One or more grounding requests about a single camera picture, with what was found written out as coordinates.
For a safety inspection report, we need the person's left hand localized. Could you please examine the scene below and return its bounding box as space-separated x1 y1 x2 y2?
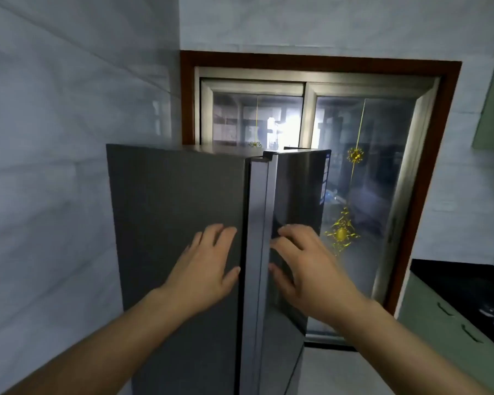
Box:
162 223 241 318

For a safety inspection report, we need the person's right hand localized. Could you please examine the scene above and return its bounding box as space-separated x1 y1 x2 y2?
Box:
269 224 372 326

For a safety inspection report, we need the person's left forearm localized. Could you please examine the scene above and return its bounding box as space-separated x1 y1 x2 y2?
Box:
2 287 198 395

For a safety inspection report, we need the person's right forearm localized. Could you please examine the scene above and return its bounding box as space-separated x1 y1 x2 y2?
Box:
333 298 494 395

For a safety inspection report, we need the glossy grey refrigerator door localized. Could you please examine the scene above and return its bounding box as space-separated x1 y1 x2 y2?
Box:
238 149 332 395

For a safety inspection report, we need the large yellow ornament decal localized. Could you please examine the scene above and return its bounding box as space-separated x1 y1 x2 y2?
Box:
323 98 368 255

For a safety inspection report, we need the matte grey refrigerator door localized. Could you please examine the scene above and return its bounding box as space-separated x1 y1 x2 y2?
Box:
106 144 252 395

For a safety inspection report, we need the blue label sticker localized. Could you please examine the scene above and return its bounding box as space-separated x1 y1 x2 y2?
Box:
319 151 332 207

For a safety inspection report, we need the grey refrigerator body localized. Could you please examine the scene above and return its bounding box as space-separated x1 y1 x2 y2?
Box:
177 143 328 155

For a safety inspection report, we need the wide sliding glass door panel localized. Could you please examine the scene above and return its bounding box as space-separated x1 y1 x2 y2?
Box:
304 81 440 338

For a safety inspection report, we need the small yellow line decal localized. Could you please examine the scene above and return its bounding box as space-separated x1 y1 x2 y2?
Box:
249 96 265 149

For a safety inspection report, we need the narrow sliding glass door panel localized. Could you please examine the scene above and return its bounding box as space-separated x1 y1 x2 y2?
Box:
200 80 305 149

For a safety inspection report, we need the green base cabinet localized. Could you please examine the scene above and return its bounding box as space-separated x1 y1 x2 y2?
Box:
396 270 494 395

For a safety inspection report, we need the black countertop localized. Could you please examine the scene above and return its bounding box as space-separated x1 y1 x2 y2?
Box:
410 259 494 355

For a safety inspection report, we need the brown wooden door frame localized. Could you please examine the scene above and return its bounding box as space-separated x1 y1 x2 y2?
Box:
180 50 462 316

